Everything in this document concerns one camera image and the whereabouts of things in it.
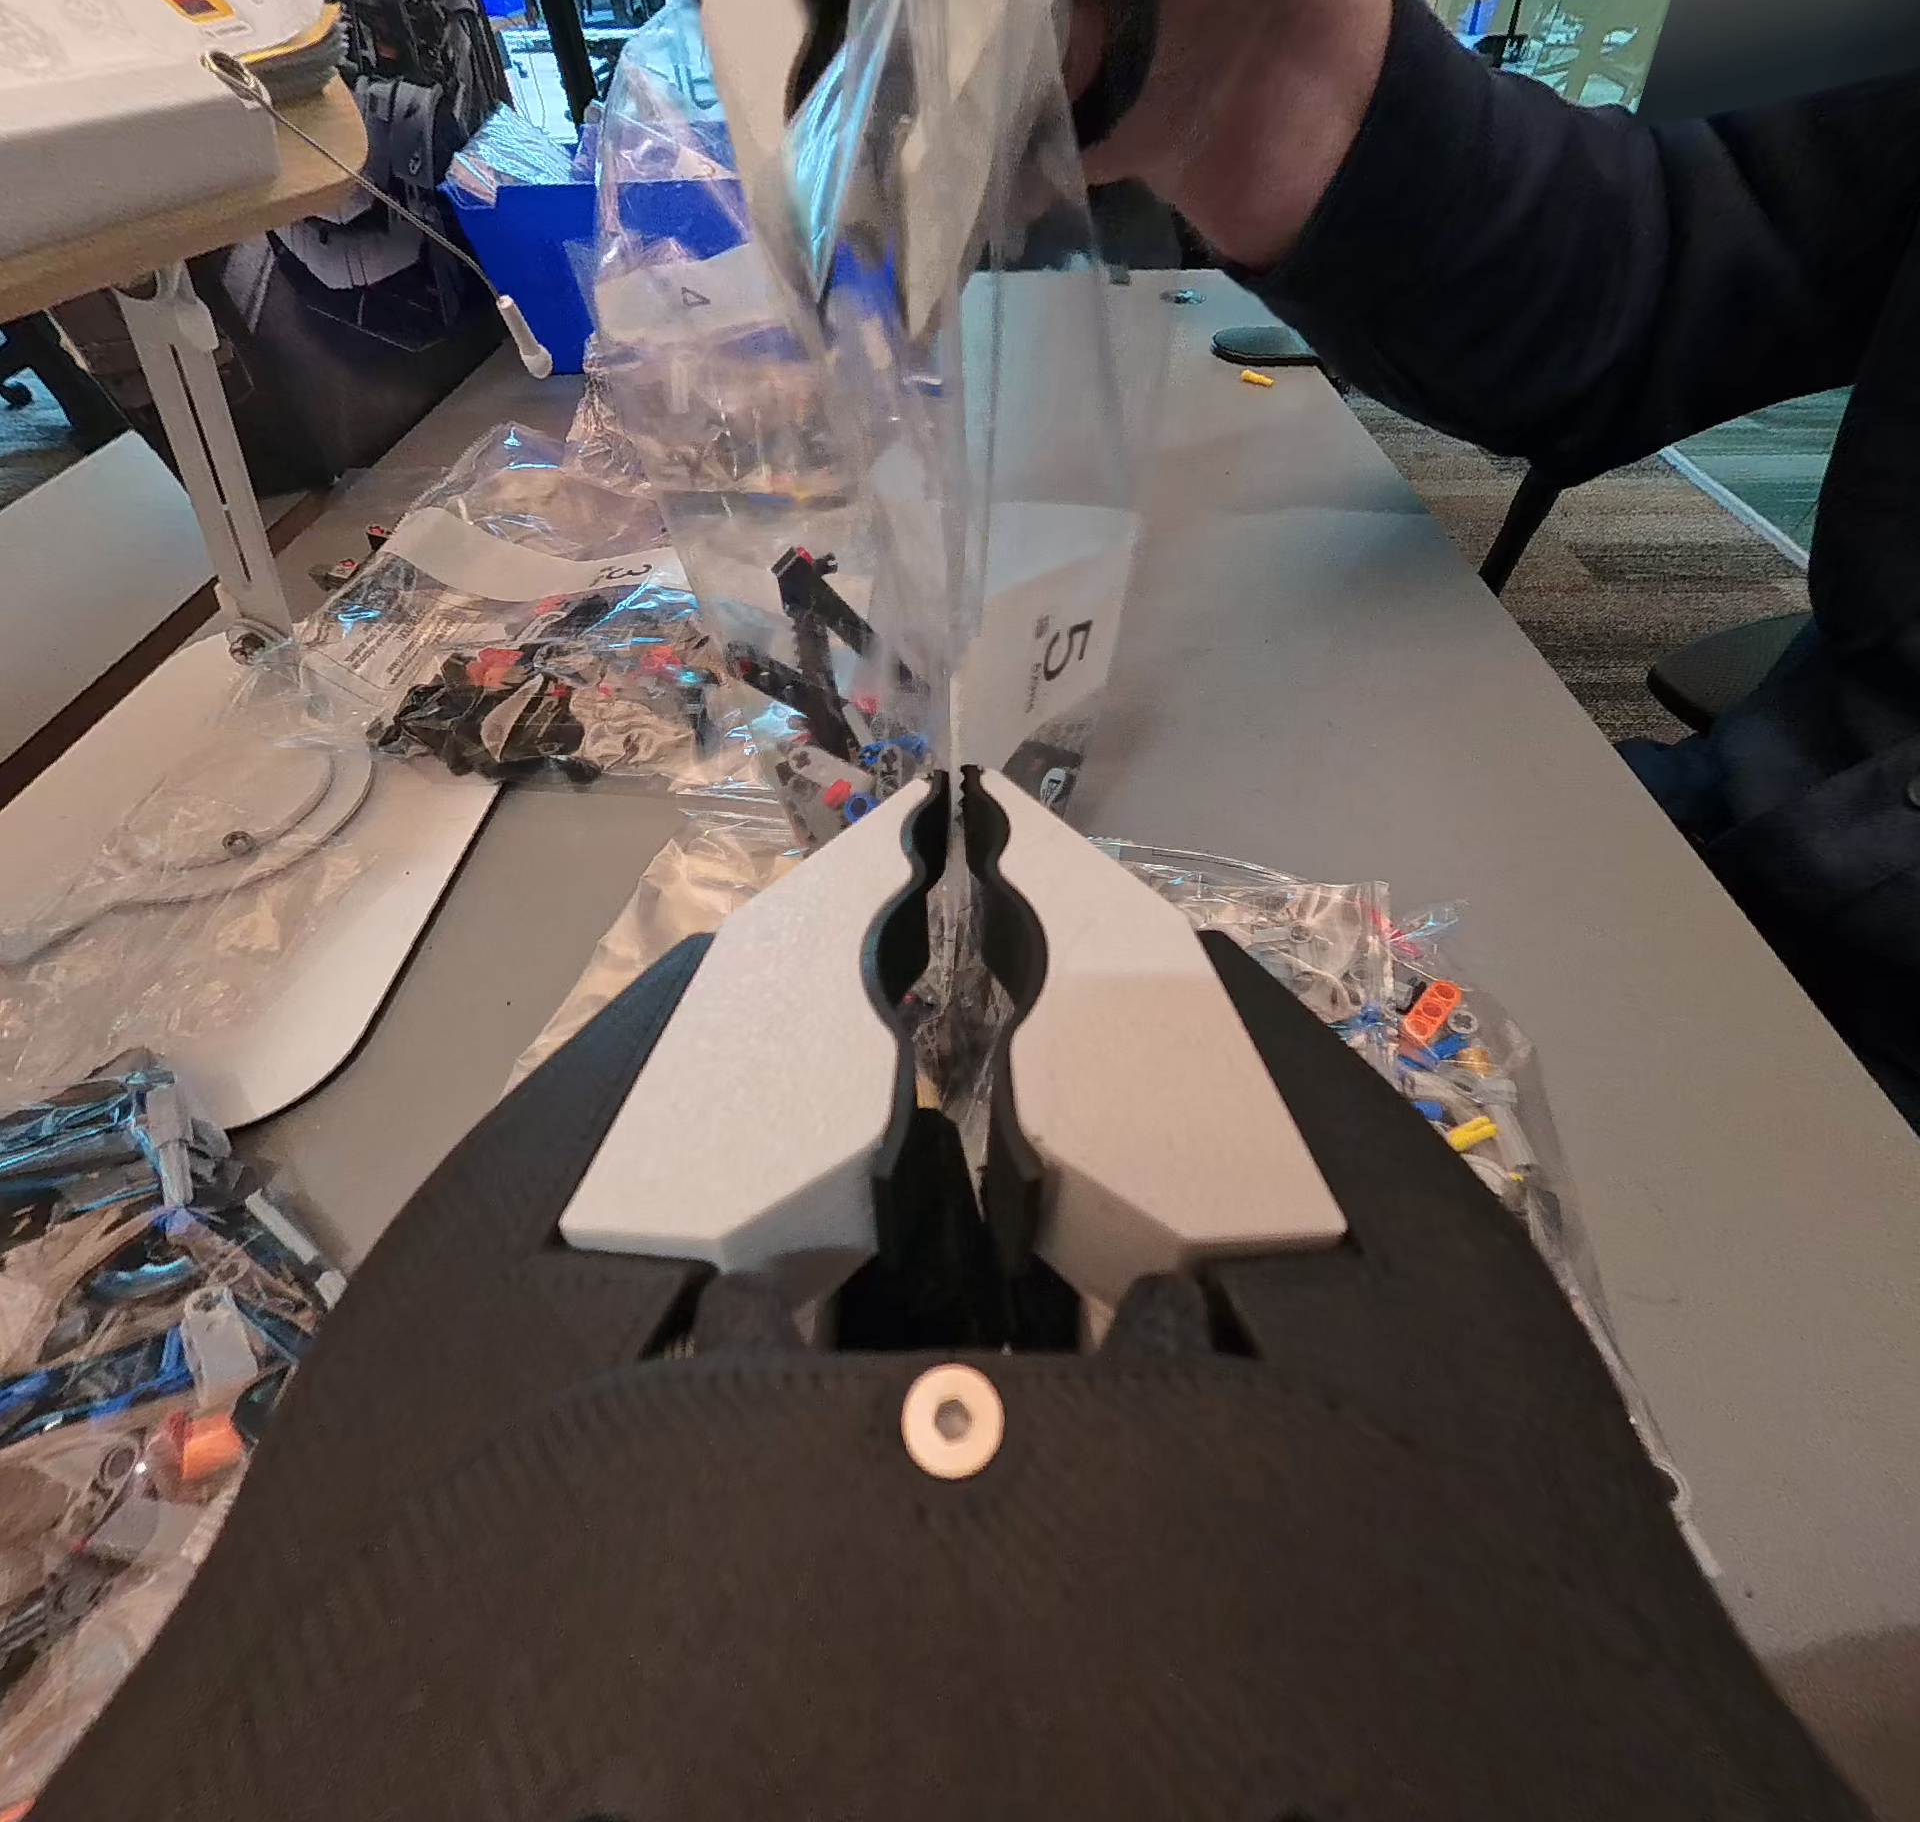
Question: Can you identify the clear plastic lego parts bag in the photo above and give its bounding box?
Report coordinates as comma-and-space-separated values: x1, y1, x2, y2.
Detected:
290, 416, 755, 792
575, 0, 961, 509
561, 0, 1188, 1120
438, 101, 582, 208
0, 1046, 342, 1740
1092, 837, 1625, 1380

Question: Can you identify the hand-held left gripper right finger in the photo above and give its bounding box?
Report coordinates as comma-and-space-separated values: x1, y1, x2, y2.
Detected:
967, 767, 1348, 1351

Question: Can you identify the person's right hand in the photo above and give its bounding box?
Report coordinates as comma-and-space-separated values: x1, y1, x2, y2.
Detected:
1080, 0, 1392, 269

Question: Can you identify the black pole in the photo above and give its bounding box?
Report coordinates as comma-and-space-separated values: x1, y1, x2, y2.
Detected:
515, 0, 597, 149

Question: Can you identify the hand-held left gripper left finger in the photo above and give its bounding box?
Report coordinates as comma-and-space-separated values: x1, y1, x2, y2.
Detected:
558, 777, 988, 1351

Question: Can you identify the lego instruction booklet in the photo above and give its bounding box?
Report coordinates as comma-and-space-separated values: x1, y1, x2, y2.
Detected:
0, 0, 348, 269

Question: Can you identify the metal page holder wire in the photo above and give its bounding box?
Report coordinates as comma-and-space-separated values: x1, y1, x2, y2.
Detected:
198, 45, 558, 385

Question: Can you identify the black lego set box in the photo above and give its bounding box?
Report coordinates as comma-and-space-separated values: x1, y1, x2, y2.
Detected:
223, 0, 530, 499

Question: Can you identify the blue plastic bin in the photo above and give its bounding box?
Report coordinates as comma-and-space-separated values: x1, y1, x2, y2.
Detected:
438, 171, 755, 380

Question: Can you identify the black office chair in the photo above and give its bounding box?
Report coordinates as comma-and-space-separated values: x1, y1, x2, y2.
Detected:
1644, 608, 1827, 732

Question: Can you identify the empty clear plastic bag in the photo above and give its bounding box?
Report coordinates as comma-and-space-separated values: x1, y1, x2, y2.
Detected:
0, 739, 395, 1076

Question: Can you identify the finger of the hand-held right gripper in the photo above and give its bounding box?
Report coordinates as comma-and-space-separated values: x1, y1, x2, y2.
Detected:
860, 0, 1078, 345
699, 0, 824, 291

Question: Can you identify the person's right forearm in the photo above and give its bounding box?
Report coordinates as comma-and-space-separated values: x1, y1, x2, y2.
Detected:
1220, 0, 1920, 484

